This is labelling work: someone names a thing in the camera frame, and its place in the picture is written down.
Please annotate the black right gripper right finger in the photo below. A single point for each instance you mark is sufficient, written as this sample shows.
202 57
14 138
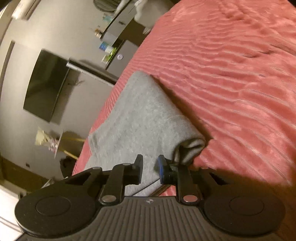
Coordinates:
193 187

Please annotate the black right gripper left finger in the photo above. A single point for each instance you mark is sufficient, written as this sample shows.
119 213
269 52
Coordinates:
108 187

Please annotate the grey sweatpants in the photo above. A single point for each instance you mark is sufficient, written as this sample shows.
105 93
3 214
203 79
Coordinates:
144 121

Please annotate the clear bag on table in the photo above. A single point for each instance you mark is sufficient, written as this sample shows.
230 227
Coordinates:
44 139

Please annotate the black soundbar shelf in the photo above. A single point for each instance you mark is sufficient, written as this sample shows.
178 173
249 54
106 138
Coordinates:
92 70

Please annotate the green item on dresser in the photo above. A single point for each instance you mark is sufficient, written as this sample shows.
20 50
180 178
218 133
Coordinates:
108 57

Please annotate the red ribbed bed blanket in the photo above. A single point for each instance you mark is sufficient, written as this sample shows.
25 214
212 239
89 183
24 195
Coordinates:
229 65

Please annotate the blue white box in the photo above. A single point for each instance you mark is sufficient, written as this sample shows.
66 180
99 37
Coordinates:
106 48

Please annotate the dark grey dresser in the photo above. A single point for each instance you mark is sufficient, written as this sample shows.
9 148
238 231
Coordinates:
125 34

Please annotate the white plush toy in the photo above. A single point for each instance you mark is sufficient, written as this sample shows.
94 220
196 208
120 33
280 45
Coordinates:
148 12

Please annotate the round black fan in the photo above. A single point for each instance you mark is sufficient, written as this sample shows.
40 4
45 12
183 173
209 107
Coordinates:
106 5

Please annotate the black wall television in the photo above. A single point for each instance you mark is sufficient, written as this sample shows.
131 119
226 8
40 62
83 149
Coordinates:
45 85

